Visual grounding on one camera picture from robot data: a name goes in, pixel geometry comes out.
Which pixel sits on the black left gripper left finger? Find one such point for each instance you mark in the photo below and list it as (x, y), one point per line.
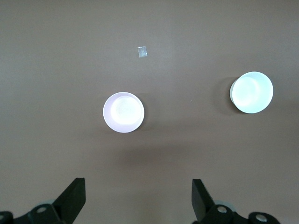
(67, 203)

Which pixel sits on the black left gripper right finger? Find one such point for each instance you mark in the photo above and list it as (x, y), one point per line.
(203, 205)

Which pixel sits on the pink bowl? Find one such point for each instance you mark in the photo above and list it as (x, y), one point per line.
(123, 112)

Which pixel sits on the brown table cover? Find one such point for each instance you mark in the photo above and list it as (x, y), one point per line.
(70, 70)

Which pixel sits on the small clear tape piece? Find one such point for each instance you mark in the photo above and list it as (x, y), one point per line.
(142, 51)

